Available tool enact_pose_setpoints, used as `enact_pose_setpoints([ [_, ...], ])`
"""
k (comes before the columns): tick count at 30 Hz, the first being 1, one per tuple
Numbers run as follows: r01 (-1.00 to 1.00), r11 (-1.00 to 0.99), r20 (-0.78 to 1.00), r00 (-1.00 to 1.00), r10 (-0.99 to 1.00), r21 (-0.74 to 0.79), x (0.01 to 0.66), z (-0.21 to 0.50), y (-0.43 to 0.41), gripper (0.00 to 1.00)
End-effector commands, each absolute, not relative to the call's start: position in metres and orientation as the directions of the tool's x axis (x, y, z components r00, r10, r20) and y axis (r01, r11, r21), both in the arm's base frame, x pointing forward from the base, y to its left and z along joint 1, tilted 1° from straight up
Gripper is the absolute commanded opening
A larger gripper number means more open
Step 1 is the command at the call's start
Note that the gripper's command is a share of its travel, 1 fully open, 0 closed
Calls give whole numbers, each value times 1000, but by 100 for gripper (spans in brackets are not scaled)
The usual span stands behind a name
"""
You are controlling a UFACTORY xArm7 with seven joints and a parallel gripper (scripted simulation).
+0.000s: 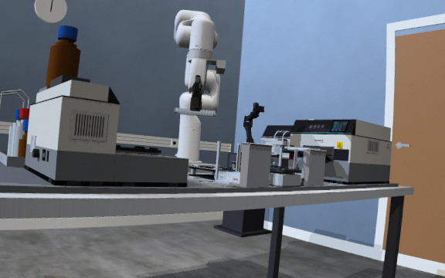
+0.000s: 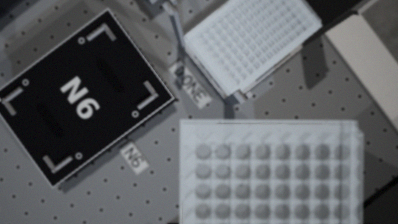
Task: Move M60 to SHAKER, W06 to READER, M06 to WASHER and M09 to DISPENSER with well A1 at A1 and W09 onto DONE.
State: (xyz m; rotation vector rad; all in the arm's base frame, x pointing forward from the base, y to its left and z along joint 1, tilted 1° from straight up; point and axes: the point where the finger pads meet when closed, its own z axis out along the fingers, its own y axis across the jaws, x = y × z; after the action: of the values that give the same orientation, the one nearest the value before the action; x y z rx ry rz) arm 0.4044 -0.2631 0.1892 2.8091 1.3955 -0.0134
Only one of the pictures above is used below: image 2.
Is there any light grey label plate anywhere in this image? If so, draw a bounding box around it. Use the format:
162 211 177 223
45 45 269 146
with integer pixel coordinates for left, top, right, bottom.
119 141 149 174

